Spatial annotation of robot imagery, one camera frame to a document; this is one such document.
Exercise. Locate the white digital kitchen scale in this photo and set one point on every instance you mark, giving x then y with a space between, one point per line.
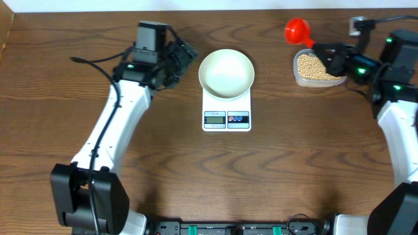
226 115

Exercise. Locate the left gripper grey camera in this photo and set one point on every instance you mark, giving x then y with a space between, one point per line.
150 43

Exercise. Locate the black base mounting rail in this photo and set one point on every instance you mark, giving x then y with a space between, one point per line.
297 226

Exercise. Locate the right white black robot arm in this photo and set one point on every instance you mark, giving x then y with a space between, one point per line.
394 105

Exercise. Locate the red plastic measuring scoop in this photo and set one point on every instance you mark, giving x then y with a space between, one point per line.
297 31

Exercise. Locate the clear plastic bean container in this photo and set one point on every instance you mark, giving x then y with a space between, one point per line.
313 83

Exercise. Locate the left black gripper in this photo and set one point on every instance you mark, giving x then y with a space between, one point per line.
177 52

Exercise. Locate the soybeans in container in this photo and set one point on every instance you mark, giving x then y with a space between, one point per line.
311 68

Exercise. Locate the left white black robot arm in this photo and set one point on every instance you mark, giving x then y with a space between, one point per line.
88 194

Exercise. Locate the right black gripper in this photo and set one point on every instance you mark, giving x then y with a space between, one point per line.
339 55

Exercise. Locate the white round bowl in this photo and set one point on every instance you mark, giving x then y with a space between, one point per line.
226 74

